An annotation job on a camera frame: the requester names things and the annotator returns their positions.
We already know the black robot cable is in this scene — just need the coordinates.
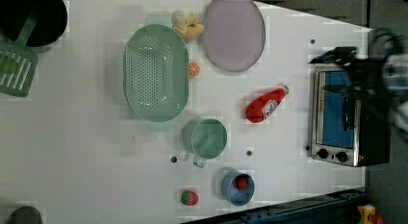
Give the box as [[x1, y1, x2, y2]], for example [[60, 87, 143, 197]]
[[369, 26, 407, 59]]

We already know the lavender round plate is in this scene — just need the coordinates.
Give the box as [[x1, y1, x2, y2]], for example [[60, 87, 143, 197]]
[[202, 0, 266, 72]]

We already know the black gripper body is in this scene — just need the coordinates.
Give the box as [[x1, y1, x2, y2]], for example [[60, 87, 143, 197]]
[[347, 59, 387, 98]]

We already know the grey round object corner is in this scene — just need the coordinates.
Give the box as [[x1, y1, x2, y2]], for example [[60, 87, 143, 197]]
[[6, 207, 43, 224]]

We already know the green measuring cup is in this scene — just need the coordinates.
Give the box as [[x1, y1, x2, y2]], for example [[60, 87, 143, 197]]
[[183, 117, 228, 168]]

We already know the red plush ketchup bottle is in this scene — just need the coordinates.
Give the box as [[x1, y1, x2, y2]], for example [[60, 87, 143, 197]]
[[245, 86, 290, 123]]

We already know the yellow plush banana toy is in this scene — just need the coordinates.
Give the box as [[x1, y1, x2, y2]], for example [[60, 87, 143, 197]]
[[171, 11, 204, 40]]

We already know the small red toy in cup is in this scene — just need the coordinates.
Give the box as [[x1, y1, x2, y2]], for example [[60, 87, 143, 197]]
[[236, 177, 247, 190]]

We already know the orange slice toy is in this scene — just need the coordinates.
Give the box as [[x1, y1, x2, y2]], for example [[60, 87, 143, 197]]
[[189, 62, 200, 78]]

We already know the strawberry toy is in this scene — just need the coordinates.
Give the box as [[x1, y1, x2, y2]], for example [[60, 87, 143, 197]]
[[180, 190, 199, 206]]

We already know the silver black toaster oven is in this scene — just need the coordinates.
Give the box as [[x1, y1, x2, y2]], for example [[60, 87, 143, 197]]
[[309, 66, 391, 167]]

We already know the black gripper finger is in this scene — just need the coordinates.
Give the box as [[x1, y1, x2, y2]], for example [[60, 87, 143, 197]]
[[323, 85, 352, 94], [310, 46, 358, 64]]

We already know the blue cup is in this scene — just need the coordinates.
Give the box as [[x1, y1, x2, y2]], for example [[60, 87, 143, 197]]
[[221, 170, 255, 206]]

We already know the yellow orange clamp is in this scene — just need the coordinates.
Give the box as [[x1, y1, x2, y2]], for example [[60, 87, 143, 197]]
[[358, 205, 384, 224]]

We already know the black utensil holder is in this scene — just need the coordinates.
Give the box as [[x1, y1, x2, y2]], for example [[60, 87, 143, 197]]
[[0, 0, 68, 52]]

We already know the green perforated colander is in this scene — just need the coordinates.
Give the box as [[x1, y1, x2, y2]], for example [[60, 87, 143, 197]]
[[123, 14, 190, 132]]

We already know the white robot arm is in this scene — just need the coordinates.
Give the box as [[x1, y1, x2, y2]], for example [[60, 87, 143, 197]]
[[310, 46, 407, 134]]

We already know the blue metal frame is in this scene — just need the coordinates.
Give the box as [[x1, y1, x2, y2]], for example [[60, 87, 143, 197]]
[[184, 189, 368, 224]]

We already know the green slotted spatula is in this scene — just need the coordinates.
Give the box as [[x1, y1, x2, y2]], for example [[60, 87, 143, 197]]
[[0, 15, 38, 98]]

